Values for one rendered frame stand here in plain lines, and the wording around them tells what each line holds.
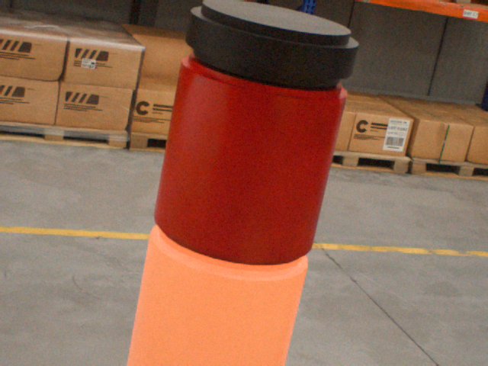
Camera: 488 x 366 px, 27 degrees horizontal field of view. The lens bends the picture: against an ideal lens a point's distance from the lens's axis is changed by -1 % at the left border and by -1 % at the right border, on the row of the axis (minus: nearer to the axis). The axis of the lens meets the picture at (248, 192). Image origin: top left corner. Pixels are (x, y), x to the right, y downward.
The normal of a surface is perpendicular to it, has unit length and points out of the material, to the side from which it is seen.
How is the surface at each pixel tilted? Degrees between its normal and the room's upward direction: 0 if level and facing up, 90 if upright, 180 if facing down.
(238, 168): 90
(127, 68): 88
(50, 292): 0
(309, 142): 90
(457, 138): 91
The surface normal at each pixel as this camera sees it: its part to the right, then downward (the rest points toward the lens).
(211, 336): -0.08, 0.29
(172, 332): -0.56, 0.15
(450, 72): 0.33, 0.35
